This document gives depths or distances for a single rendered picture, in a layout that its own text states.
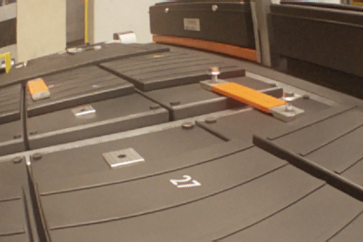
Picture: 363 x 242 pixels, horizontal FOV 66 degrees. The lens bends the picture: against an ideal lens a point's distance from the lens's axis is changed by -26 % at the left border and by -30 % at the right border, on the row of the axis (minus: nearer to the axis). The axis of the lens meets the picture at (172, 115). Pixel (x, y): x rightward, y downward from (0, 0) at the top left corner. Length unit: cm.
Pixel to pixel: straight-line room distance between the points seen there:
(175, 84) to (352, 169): 28
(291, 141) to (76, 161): 14
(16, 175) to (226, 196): 14
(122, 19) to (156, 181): 459
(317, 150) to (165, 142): 12
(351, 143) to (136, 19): 465
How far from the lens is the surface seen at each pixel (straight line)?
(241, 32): 60
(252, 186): 17
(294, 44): 50
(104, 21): 469
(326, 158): 20
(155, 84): 40
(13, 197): 18
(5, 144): 31
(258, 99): 33
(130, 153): 24
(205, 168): 19
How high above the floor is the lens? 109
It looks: 17 degrees down
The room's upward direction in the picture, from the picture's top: 4 degrees counter-clockwise
